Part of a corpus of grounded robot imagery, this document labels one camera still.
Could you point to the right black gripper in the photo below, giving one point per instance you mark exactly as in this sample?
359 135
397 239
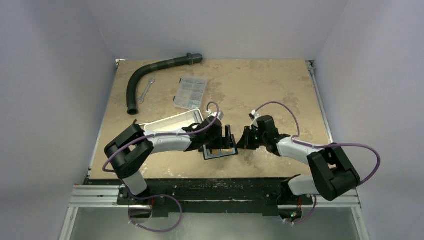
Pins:
250 138

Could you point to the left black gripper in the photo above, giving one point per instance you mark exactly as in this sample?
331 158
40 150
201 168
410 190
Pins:
222 142

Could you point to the gold credit card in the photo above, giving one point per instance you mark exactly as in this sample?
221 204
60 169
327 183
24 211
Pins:
220 152

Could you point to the black leather card holder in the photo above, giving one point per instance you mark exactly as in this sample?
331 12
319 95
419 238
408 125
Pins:
205 151

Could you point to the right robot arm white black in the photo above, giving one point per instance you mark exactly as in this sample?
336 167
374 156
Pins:
332 173

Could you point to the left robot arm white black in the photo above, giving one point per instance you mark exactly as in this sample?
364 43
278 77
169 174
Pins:
130 149

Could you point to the white rectangular tray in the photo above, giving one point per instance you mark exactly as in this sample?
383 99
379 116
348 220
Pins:
174 122

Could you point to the clear plastic screw box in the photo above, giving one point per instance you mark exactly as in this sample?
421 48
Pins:
190 92

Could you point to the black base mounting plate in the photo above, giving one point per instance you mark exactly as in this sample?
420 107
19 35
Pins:
260 195

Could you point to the silver wrench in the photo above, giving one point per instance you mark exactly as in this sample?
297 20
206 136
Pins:
141 99

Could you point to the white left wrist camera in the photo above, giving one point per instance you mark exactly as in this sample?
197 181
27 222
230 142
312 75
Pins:
216 114

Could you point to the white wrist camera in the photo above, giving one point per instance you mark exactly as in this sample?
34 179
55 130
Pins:
254 115
216 114

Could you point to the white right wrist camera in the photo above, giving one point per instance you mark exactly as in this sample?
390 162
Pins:
254 115

